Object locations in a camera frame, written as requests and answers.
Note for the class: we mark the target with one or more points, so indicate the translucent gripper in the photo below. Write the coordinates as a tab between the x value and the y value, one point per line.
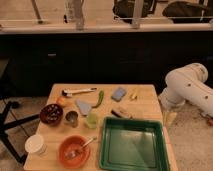
168	117

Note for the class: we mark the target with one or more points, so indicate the blue sponge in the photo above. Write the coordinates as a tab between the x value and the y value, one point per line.
118	94

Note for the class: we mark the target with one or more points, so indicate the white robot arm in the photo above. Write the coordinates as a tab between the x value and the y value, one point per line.
188	84

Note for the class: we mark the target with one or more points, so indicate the light green plastic cup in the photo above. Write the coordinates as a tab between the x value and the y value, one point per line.
91	120

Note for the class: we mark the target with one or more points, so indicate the small metal cup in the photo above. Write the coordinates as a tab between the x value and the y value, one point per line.
72	118

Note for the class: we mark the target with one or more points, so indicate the white paper cup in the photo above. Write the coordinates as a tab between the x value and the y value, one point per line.
35	145

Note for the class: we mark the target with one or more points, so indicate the small yellow toy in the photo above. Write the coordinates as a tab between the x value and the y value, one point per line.
134	95

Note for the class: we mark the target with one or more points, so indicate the green plastic tray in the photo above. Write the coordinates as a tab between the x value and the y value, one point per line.
133	145

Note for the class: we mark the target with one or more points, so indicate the green chili pepper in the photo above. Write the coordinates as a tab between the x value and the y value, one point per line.
100	99

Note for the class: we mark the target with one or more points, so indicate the grey blue cloth piece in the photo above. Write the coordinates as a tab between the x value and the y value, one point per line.
83	107

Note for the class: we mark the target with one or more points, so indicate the orange bowl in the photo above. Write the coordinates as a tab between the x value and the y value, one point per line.
69	144

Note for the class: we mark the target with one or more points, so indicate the metal spoon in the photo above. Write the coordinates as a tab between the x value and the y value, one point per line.
76	152

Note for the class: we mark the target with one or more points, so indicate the small orange fruit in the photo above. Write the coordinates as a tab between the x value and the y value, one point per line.
61	101

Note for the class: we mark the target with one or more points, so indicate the black bag on ledge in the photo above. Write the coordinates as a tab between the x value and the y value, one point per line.
123	9

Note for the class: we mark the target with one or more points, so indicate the dark red bowl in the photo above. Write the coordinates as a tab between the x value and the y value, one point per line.
51	114

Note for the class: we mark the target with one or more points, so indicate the black office chair base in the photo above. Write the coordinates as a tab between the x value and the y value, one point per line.
4	125

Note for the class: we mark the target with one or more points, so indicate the black handled scrub brush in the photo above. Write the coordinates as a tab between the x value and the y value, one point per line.
120	113

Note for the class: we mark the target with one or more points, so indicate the white handled kitchen tool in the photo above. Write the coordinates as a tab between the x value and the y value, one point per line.
70	93

